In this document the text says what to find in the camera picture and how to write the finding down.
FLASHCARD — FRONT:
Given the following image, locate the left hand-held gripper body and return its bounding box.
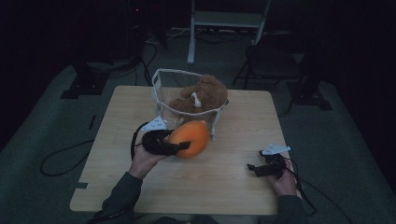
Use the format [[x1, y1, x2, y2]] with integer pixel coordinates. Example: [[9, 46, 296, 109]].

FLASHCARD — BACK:
[[141, 116, 182, 157]]

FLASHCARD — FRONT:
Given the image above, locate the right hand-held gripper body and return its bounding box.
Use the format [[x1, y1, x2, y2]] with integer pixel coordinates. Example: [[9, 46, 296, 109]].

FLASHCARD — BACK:
[[261, 143, 291, 178]]

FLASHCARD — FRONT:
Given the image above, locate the orange plush toy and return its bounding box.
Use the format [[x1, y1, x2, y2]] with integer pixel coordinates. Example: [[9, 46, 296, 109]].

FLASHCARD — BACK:
[[167, 119, 210, 160]]

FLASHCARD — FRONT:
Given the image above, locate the clear plastic bag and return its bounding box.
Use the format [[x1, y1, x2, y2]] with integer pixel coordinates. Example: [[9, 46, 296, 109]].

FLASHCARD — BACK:
[[151, 68, 230, 142]]

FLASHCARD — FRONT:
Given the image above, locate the brown teddy bear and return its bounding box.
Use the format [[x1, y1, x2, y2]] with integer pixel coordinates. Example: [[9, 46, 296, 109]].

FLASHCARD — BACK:
[[168, 74, 229, 124]]

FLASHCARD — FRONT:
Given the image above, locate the person's left hand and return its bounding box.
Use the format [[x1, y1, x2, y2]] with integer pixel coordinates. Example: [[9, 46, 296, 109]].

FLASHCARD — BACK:
[[129, 144, 168, 180]]

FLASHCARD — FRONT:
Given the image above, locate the person's right hand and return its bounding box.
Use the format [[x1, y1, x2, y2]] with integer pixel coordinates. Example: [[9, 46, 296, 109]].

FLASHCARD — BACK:
[[268, 151, 299, 197]]

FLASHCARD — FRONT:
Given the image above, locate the black stand base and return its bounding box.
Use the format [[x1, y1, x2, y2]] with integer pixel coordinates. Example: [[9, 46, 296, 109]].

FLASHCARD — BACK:
[[60, 62, 110, 100], [286, 55, 333, 111]]

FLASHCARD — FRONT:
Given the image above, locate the black folding chair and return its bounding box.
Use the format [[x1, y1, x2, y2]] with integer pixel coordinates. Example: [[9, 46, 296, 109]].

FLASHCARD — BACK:
[[233, 32, 305, 91]]

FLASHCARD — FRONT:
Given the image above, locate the white metal stand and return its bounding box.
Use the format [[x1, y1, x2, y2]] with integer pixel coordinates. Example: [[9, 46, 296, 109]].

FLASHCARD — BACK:
[[187, 0, 271, 64]]

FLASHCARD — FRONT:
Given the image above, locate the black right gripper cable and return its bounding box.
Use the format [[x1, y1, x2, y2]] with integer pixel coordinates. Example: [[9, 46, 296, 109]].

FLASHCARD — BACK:
[[283, 157, 354, 224]]

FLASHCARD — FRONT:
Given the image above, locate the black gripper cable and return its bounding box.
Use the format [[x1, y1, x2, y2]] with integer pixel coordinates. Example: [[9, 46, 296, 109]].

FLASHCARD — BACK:
[[39, 121, 151, 224], [283, 157, 354, 224]]

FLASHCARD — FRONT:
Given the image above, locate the black floor cable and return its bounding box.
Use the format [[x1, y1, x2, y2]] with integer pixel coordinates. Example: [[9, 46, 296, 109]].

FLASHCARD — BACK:
[[140, 40, 159, 88]]

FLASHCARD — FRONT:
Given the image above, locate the tangle of floor cables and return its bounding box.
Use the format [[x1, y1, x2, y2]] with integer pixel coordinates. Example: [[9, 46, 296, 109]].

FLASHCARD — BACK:
[[193, 28, 241, 45]]

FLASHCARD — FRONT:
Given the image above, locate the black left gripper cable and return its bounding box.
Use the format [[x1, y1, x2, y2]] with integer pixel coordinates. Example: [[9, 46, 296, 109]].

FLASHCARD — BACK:
[[39, 121, 151, 224]]

